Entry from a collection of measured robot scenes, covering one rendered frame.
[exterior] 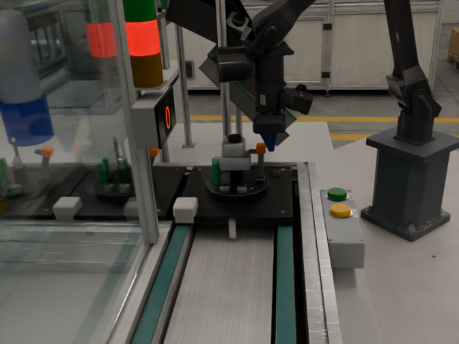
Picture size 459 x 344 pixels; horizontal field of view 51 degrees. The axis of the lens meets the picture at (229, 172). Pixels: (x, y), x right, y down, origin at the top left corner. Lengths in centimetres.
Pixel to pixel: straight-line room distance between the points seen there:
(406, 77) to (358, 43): 398
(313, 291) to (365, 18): 432
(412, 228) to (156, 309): 59
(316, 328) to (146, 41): 49
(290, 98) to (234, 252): 32
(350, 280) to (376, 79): 422
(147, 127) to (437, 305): 60
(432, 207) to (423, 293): 24
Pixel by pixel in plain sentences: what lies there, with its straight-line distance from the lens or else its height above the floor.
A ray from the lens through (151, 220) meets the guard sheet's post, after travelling 90.
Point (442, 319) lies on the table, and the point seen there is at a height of 86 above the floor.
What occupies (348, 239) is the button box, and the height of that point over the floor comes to 96.
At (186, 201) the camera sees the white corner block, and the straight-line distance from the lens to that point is 99.
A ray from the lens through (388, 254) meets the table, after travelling 107.
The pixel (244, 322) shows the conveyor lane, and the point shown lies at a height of 92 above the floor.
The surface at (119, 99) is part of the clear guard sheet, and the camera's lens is 76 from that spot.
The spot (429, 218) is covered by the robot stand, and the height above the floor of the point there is 89.
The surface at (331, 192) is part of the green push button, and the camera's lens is 105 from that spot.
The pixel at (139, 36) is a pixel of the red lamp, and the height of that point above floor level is 134.
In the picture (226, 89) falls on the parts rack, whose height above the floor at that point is 114.
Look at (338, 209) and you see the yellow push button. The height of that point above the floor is 97.
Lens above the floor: 146
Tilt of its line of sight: 25 degrees down
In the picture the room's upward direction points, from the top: 3 degrees counter-clockwise
